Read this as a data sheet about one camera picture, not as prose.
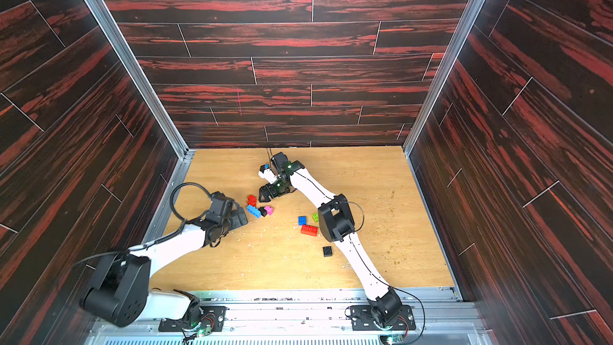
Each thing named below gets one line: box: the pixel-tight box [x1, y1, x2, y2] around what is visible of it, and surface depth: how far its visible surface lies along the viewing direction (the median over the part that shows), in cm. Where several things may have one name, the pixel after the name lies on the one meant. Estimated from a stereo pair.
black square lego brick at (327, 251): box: [322, 245, 333, 258], surface depth 88 cm
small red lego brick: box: [247, 194, 258, 207], surface depth 103 cm
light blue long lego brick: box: [247, 204, 262, 219], surface depth 98 cm
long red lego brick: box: [300, 224, 319, 237], surface depth 94 cm
